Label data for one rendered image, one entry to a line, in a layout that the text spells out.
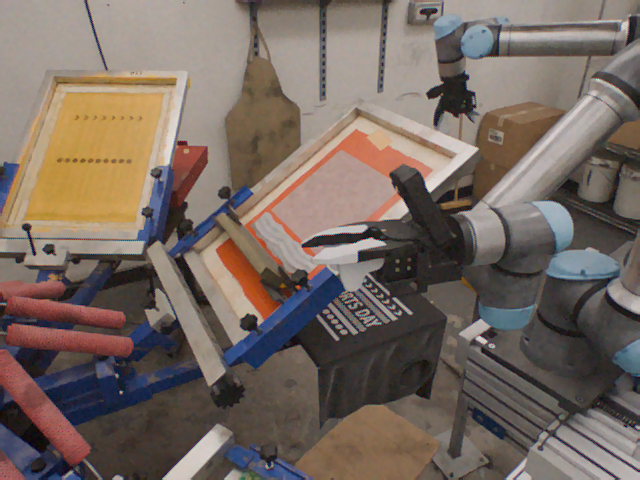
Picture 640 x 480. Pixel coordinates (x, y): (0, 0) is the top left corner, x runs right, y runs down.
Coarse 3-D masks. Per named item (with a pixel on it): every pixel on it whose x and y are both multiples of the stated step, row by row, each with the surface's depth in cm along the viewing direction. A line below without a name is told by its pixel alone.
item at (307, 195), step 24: (360, 144) 161; (312, 168) 166; (336, 168) 159; (360, 168) 153; (288, 192) 164; (312, 192) 157; (336, 192) 151; (288, 216) 155; (312, 216) 150; (240, 264) 152
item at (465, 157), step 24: (336, 120) 170; (384, 120) 157; (408, 120) 150; (312, 144) 168; (432, 144) 140; (456, 144) 133; (288, 168) 168; (456, 168) 128; (264, 192) 168; (432, 192) 128; (240, 216) 168; (408, 216) 127; (192, 264) 158; (216, 288) 145; (216, 312) 138; (240, 336) 128
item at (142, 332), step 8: (176, 320) 140; (136, 328) 142; (144, 328) 140; (152, 328) 139; (176, 328) 142; (128, 336) 142; (136, 336) 140; (144, 336) 138; (152, 336) 139; (136, 344) 138; (144, 344) 139; (152, 344) 140; (136, 352) 139; (144, 352) 140; (136, 360) 140
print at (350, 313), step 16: (368, 272) 190; (368, 288) 181; (384, 288) 181; (336, 304) 173; (352, 304) 173; (368, 304) 173; (384, 304) 173; (400, 304) 173; (320, 320) 166; (336, 320) 166; (352, 320) 166; (368, 320) 166; (384, 320) 166; (336, 336) 159
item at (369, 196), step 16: (384, 160) 150; (400, 160) 146; (416, 160) 143; (368, 176) 149; (384, 176) 145; (352, 192) 148; (368, 192) 144; (384, 192) 141; (336, 208) 147; (352, 208) 143; (368, 208) 140; (384, 208) 137; (304, 224) 149; (320, 224) 146; (336, 224) 142; (304, 240) 145; (272, 256) 147; (256, 272) 146; (256, 288) 142; (256, 304) 138; (272, 304) 135
